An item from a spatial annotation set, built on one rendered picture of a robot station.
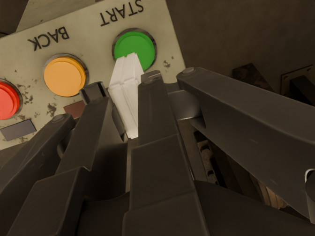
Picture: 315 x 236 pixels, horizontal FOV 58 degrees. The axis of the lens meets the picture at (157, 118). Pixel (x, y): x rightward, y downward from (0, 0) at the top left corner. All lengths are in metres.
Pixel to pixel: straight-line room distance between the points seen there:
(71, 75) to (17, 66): 0.06
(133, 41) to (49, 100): 0.11
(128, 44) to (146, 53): 0.02
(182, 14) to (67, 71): 0.70
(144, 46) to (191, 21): 0.70
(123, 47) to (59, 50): 0.07
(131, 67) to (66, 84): 0.15
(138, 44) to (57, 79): 0.09
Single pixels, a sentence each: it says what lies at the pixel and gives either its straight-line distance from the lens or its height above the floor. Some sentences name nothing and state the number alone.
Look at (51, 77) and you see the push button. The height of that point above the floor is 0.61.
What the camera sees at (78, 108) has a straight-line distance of 0.32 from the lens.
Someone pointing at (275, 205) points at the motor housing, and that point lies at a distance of 0.83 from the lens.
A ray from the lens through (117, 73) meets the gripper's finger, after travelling 0.16.
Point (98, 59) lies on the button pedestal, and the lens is 0.30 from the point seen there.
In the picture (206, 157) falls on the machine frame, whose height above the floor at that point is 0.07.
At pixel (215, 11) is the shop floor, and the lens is 0.99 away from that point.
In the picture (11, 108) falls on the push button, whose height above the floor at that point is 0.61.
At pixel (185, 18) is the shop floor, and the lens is 0.97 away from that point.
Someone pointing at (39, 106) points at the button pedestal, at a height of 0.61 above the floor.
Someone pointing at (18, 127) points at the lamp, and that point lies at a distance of 0.34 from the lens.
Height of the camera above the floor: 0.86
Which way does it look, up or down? 46 degrees down
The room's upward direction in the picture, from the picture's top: 165 degrees clockwise
